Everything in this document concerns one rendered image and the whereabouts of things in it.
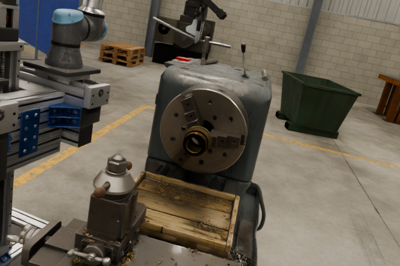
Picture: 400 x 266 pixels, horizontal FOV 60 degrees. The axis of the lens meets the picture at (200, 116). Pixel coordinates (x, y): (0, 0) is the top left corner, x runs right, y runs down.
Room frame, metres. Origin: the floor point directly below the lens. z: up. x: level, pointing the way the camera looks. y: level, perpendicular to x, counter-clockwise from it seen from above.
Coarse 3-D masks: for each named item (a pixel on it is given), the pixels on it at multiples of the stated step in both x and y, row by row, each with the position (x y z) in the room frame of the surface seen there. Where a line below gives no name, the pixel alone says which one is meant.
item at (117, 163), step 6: (114, 156) 0.60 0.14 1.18; (120, 156) 0.60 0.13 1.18; (108, 162) 0.59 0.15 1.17; (114, 162) 0.59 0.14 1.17; (120, 162) 0.60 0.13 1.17; (126, 162) 0.60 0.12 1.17; (108, 168) 0.59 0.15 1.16; (114, 168) 0.59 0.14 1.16; (120, 168) 0.59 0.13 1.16; (114, 174) 0.59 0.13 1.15; (120, 174) 0.59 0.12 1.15
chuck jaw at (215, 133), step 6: (210, 132) 1.12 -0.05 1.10; (216, 132) 1.13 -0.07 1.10; (222, 132) 1.14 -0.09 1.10; (228, 132) 1.16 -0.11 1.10; (216, 138) 1.08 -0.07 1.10; (222, 138) 1.10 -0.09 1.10; (228, 138) 1.12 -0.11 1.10; (234, 138) 1.11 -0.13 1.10; (240, 138) 1.15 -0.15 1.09; (216, 144) 1.09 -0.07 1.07; (222, 144) 1.10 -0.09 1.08; (228, 144) 1.11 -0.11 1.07; (234, 144) 1.12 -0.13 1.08; (240, 144) 1.15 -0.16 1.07
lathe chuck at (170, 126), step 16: (176, 96) 1.19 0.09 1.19; (208, 96) 1.17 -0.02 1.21; (224, 96) 1.16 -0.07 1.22; (176, 112) 1.19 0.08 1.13; (208, 112) 1.17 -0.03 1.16; (224, 112) 1.16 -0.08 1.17; (240, 112) 1.15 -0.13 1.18; (160, 128) 1.19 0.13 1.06; (176, 128) 1.18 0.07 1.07; (224, 128) 1.16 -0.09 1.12; (240, 128) 1.15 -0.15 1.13; (176, 144) 1.18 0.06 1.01; (192, 160) 1.17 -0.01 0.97; (208, 160) 1.16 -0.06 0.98; (224, 160) 1.15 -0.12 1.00
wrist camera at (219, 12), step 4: (204, 0) 1.39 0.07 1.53; (208, 0) 1.39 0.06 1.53; (208, 4) 1.39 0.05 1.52; (212, 4) 1.39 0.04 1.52; (212, 8) 1.39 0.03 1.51; (216, 8) 1.39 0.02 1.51; (220, 8) 1.42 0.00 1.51; (216, 12) 1.39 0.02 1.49; (220, 12) 1.39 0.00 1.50; (224, 12) 1.39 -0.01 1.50; (220, 16) 1.39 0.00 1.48; (224, 16) 1.39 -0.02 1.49
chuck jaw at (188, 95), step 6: (186, 96) 1.18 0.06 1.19; (192, 96) 1.16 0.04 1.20; (186, 102) 1.15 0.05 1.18; (192, 102) 1.13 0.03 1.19; (186, 108) 1.14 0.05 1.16; (192, 108) 1.13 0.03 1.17; (186, 114) 1.12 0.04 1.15; (192, 114) 1.11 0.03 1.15; (198, 114) 1.14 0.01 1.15; (186, 120) 1.12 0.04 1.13; (192, 120) 1.11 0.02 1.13; (198, 120) 1.11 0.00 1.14; (204, 120) 1.18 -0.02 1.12; (192, 126) 1.09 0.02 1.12
